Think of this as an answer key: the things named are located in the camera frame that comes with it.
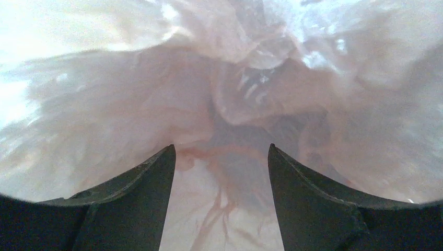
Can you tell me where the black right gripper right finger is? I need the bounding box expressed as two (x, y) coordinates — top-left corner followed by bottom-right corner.
(268, 144), (442, 250)

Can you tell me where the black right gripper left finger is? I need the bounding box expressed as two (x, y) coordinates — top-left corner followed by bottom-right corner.
(1, 145), (176, 250)

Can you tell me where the pink plastic trash bag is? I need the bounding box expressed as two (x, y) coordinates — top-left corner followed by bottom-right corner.
(1, 1), (442, 250)

